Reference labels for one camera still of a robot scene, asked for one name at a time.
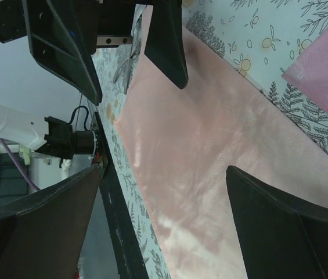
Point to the salmon pink cloth napkin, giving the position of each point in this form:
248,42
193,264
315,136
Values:
180,142

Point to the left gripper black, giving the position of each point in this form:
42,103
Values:
62,35

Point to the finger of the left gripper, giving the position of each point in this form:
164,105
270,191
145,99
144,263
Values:
164,44

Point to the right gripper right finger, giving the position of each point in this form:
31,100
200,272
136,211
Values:
280,235

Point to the floral tablecloth mat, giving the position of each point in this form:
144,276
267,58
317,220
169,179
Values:
259,39

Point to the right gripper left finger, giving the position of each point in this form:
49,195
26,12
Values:
41,235

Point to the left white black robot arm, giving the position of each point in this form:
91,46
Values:
51,136

